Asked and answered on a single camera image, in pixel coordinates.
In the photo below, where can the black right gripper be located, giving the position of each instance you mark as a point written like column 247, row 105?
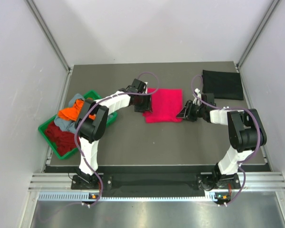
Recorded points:
column 186, row 112

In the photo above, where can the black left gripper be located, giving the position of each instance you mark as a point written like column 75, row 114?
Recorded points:
column 146, row 106

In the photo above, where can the pink t-shirt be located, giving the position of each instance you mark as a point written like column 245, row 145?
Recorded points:
column 166, row 105

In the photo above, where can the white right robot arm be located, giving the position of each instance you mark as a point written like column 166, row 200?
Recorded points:
column 245, row 132

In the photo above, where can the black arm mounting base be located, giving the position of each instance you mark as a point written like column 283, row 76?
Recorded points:
column 194, row 177

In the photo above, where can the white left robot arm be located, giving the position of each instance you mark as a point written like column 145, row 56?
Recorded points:
column 91, row 124

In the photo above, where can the green plastic bin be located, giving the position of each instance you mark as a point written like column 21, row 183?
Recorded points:
column 42, row 129

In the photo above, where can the folded black t-shirt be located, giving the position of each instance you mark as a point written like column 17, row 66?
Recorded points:
column 223, row 85

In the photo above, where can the orange t-shirt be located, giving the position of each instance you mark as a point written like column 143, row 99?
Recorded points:
column 73, row 110

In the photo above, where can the grey t-shirt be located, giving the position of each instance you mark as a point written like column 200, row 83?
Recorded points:
column 67, row 126

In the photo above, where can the dark red t-shirt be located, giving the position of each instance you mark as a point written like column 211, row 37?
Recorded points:
column 64, row 141

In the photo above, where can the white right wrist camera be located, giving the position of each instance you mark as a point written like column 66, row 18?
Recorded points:
column 197, row 97

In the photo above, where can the right aluminium frame post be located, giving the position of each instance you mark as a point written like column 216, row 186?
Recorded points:
column 260, row 28

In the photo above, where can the aluminium frame post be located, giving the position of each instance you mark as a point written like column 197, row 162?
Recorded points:
column 260, row 28
column 50, row 38

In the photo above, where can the slotted cable duct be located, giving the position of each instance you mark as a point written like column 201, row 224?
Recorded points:
column 91, row 197

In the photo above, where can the left aluminium frame post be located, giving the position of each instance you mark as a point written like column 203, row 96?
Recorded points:
column 50, row 38

